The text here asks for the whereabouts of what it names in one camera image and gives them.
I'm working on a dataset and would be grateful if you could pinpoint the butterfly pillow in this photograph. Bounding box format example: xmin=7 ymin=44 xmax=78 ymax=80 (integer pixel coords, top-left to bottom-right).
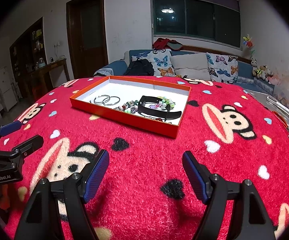
xmin=206 ymin=53 xmax=238 ymax=84
xmin=131 ymin=49 xmax=176 ymax=77

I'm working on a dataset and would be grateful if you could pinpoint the plain beige pillow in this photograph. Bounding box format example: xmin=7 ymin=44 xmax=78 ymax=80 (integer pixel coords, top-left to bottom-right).
xmin=171 ymin=53 xmax=211 ymax=81

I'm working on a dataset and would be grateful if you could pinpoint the large silver hoop ring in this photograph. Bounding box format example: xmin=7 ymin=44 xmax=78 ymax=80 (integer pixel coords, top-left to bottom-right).
xmin=89 ymin=94 xmax=111 ymax=105

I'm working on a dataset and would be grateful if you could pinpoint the black smart band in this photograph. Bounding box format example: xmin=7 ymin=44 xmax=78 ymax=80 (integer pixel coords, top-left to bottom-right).
xmin=138 ymin=95 xmax=182 ymax=120

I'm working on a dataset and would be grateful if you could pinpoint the left butterfly pillow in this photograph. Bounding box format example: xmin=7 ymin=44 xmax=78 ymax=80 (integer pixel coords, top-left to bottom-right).
xmin=131 ymin=49 xmax=176 ymax=77

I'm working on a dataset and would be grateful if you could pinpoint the pastel bead flower bracelet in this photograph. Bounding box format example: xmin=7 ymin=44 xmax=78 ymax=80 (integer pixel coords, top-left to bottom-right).
xmin=149 ymin=96 xmax=177 ymax=112

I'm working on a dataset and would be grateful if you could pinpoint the thin silver bangle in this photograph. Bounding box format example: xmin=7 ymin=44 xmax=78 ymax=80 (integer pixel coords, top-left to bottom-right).
xmin=102 ymin=96 xmax=121 ymax=106

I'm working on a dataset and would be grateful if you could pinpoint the dark wooden door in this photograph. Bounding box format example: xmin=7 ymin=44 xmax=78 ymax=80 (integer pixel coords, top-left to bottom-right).
xmin=66 ymin=0 xmax=108 ymax=79

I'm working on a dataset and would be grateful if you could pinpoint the dark wooden side table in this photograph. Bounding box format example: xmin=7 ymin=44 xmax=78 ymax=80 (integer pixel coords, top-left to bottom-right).
xmin=28 ymin=58 xmax=70 ymax=91

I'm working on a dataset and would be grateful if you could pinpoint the white refrigerator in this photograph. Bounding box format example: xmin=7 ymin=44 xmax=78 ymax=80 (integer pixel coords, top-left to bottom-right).
xmin=0 ymin=67 xmax=17 ymax=112

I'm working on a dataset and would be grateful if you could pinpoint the red clothes pile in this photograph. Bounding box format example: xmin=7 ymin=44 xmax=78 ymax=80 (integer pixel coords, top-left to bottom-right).
xmin=152 ymin=37 xmax=184 ymax=51

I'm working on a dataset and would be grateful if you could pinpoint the red monkey print blanket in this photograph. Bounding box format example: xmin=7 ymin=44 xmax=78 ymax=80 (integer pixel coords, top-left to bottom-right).
xmin=0 ymin=79 xmax=289 ymax=239

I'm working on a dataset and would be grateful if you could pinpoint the colourful pinwheel toy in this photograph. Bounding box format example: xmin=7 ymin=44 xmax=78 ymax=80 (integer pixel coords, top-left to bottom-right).
xmin=243 ymin=34 xmax=255 ymax=57

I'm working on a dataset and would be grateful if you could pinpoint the colourful charm bead bracelet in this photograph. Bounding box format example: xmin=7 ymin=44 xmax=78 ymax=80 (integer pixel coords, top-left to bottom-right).
xmin=113 ymin=100 xmax=140 ymax=114

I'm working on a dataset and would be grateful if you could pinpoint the black backpack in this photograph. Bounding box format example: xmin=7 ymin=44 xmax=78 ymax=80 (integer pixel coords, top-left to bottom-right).
xmin=124 ymin=59 xmax=154 ymax=76

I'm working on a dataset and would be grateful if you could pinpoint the dark shelf cabinet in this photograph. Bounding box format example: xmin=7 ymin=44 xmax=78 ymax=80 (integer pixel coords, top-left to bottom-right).
xmin=9 ymin=17 xmax=46 ymax=98

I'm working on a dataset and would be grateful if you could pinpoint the blue sofa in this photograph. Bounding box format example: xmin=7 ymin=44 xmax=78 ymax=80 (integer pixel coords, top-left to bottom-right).
xmin=94 ymin=49 xmax=274 ymax=95

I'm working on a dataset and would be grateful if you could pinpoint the orange box lid tray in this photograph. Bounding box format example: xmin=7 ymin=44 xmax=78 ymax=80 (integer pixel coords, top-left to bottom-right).
xmin=70 ymin=76 xmax=191 ymax=139

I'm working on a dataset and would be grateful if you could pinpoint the plush toy pile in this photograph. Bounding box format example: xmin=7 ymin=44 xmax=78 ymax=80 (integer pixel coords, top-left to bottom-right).
xmin=250 ymin=57 xmax=281 ymax=86

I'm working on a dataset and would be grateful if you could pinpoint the dark window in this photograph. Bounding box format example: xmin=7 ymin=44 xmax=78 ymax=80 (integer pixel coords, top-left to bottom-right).
xmin=153 ymin=0 xmax=241 ymax=48

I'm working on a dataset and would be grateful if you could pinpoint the right butterfly pillow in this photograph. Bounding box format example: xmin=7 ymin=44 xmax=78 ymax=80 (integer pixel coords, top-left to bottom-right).
xmin=206 ymin=53 xmax=238 ymax=84

